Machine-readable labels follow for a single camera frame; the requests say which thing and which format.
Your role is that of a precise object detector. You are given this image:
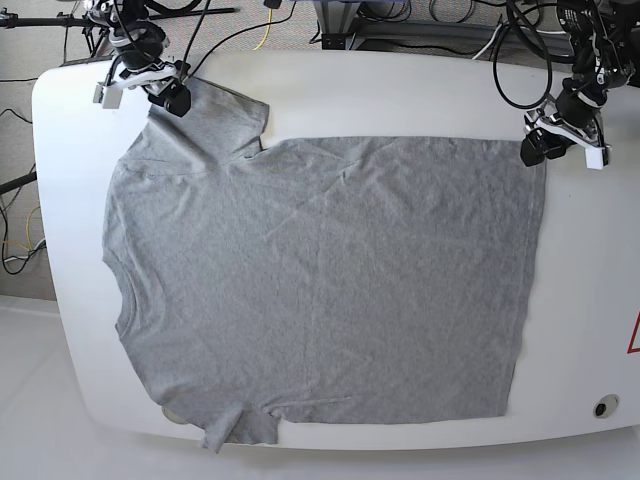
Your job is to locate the black table cable grommet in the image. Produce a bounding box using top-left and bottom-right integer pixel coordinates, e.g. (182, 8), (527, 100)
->
(593, 394), (620, 419)

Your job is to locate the grey metal frame base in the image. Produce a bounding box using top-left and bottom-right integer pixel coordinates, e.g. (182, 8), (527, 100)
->
(313, 1), (522, 58)

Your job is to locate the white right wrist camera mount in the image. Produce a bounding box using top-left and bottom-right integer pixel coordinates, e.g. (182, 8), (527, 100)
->
(93, 55), (186, 110)

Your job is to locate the grey T-shirt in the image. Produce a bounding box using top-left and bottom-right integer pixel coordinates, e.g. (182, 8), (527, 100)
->
(102, 79), (546, 450)

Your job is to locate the red triangle sticker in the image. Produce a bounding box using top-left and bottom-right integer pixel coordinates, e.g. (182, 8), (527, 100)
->
(627, 314), (640, 354)

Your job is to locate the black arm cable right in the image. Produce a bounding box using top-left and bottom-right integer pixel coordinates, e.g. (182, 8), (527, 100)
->
(492, 0), (576, 110)

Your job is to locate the yellow cable left floor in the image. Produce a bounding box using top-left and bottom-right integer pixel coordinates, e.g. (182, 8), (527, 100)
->
(0, 204), (46, 257)

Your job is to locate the black tripod stand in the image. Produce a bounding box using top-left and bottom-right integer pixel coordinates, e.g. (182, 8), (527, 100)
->
(1, 0), (239, 56)

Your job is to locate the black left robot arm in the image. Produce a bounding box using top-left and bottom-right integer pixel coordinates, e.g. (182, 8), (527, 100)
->
(520, 1), (639, 170)

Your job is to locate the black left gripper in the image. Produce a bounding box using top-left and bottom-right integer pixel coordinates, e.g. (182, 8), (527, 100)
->
(520, 77), (607, 167)

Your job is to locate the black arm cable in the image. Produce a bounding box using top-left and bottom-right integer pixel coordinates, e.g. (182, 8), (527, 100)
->
(104, 0), (301, 91)
(492, 0), (576, 110)

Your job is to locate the white cable top right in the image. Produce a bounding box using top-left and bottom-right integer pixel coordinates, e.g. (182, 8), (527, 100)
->
(471, 22), (571, 62)

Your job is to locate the black cable left floor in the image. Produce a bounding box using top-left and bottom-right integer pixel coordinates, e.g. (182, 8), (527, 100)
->
(0, 107), (47, 275)

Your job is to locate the yellow cable top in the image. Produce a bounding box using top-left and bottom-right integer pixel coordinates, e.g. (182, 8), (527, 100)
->
(253, 6), (274, 52)

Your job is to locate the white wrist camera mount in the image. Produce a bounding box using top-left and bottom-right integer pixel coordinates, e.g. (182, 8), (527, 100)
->
(93, 55), (186, 110)
(524, 97), (610, 170)

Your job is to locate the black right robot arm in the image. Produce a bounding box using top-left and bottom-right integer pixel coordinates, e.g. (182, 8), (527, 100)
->
(86, 1), (191, 117)

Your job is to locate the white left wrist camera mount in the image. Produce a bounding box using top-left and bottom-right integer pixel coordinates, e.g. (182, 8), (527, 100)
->
(524, 97), (610, 170)

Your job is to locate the beige table grommet cap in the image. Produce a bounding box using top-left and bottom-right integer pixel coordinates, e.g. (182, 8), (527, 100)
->
(161, 406), (189, 425)

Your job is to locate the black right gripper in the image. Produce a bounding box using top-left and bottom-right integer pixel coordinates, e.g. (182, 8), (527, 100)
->
(118, 39), (191, 117)

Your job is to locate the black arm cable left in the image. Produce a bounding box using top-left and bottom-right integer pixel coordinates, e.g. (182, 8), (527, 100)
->
(104, 0), (301, 91)

